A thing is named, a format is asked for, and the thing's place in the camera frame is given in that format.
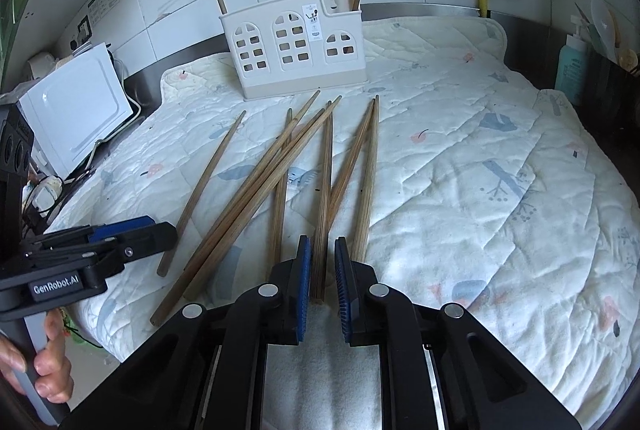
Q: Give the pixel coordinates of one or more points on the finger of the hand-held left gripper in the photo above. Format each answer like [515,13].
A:
[120,230]
[145,245]

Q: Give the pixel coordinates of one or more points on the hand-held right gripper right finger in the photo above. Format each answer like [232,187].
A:
[344,295]

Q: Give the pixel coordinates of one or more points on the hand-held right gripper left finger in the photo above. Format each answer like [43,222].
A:
[303,290]

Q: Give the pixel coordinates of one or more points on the white power adapter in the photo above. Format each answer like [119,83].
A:
[46,194]

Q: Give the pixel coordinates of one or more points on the teal pump bottle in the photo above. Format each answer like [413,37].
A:
[572,70]

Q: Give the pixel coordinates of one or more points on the white microwave oven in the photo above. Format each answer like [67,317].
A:
[75,110]

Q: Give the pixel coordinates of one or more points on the white kettle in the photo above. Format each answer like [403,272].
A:
[41,66]

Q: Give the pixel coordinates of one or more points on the white plastic chopstick holder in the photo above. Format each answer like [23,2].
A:
[260,78]

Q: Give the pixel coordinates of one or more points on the bunch of wooden chopsticks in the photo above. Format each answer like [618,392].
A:
[367,185]

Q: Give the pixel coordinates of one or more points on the printed wall label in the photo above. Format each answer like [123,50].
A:
[104,1]

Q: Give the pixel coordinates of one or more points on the white quilted blanket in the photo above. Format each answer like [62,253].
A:
[475,160]

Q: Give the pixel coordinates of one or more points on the person's left hand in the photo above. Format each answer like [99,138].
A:
[52,372]

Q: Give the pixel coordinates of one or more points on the wall socket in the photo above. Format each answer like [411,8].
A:
[83,30]

